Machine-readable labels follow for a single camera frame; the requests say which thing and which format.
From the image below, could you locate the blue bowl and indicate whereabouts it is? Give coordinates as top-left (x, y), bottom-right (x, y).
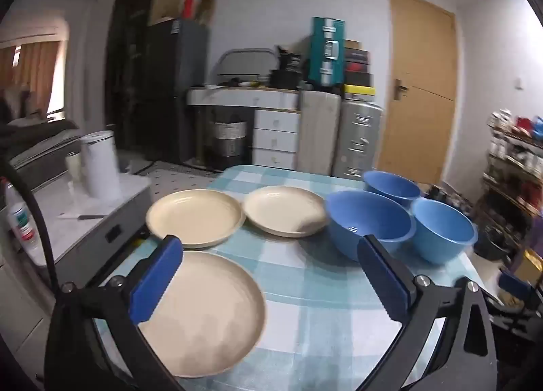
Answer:
top-left (411, 198), bottom-right (479, 265)
top-left (362, 171), bottom-right (422, 209)
top-left (325, 190), bottom-right (416, 261)

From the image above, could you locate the cream plate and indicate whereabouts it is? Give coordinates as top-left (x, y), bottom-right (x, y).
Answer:
top-left (145, 189), bottom-right (246, 250)
top-left (242, 185), bottom-right (327, 238)
top-left (139, 251), bottom-right (266, 378)

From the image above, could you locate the knife on cabinet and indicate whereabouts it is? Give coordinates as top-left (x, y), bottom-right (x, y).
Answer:
top-left (58, 214), bottom-right (106, 221)

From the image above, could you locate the plastic bottle red label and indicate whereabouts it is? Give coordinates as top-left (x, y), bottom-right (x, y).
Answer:
top-left (2, 179), bottom-right (40, 251)

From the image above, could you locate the white cylindrical appliance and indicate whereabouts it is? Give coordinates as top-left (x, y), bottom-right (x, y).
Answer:
top-left (80, 130), bottom-right (121, 203)

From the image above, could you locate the shoe rack with shoes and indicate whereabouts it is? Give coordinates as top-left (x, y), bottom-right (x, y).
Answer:
top-left (475, 109), bottom-right (542, 246)

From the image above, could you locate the small cream cup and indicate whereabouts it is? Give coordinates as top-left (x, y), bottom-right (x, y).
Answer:
top-left (65, 151), bottom-right (82, 183)

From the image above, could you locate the silver suitcase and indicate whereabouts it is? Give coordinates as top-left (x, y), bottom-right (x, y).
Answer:
top-left (332, 100), bottom-right (383, 181)

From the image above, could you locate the wooden door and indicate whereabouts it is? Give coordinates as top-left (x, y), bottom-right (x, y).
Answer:
top-left (378, 0), bottom-right (458, 184)

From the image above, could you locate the woven laundry basket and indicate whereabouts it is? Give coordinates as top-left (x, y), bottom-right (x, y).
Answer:
top-left (211, 121), bottom-right (247, 169)

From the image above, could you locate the beige suitcase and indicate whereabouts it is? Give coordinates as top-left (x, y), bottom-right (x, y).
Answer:
top-left (296, 91), bottom-right (341, 175)

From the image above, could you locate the white drawer desk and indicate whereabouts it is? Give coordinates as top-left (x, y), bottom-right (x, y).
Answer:
top-left (188, 86), bottom-right (301, 171)

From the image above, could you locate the stack of shoe boxes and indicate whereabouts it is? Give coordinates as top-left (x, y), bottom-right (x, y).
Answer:
top-left (343, 39), bottom-right (375, 101)

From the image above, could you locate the black refrigerator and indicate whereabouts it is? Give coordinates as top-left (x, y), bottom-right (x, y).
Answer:
top-left (143, 18), bottom-right (209, 164)

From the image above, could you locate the teal suitcase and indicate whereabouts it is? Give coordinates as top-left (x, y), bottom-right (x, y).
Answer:
top-left (308, 17), bottom-right (345, 88)

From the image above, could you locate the black cable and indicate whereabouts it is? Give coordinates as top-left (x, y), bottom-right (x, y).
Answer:
top-left (0, 158), bottom-right (61, 295)

